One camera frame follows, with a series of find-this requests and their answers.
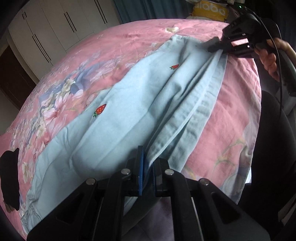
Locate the dark brown door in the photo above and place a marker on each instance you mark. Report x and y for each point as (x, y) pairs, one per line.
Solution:
(15, 82)

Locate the person's right hand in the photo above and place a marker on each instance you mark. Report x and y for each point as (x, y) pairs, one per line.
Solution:
(269, 60)

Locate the white wardrobe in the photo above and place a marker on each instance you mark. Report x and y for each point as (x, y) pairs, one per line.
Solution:
(45, 31)

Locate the pink floral bed quilt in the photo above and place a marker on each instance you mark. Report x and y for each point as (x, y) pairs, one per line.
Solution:
(223, 153)

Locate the black folded garment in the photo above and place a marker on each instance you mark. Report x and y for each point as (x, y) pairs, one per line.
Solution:
(9, 180)

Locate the light blue strawberry pants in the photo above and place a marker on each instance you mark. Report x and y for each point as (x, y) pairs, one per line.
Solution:
(163, 104)

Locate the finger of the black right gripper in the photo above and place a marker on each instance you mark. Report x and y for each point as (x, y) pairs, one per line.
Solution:
(212, 45)

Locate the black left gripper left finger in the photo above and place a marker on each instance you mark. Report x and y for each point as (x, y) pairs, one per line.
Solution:
(129, 180)

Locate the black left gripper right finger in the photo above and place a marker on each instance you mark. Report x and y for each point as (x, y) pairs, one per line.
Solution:
(168, 182)

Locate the yellow plastic bag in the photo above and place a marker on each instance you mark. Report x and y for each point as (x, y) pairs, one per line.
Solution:
(210, 10)

